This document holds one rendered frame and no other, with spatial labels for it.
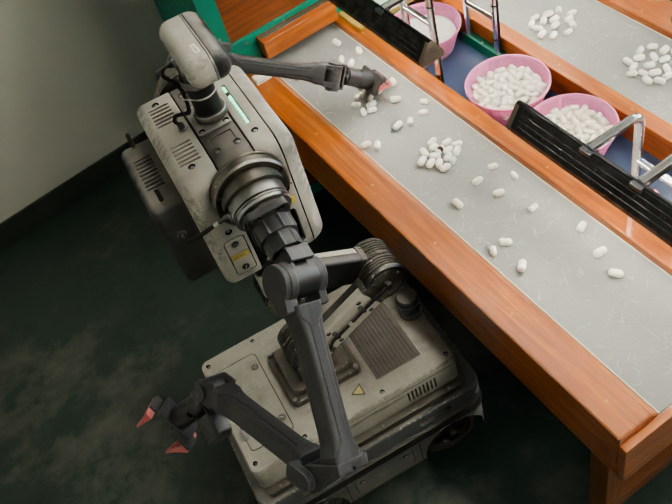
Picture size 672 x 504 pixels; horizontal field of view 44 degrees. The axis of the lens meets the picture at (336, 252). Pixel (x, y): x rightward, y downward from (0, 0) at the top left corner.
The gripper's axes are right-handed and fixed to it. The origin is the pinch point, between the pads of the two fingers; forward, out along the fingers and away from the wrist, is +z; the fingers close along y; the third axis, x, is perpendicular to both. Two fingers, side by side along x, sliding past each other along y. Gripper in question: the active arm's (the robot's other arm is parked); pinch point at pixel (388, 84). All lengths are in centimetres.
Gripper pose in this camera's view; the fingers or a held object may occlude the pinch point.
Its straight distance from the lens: 277.1
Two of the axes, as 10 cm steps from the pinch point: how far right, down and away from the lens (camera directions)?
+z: 7.5, 0.0, 6.6
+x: -3.7, 8.3, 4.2
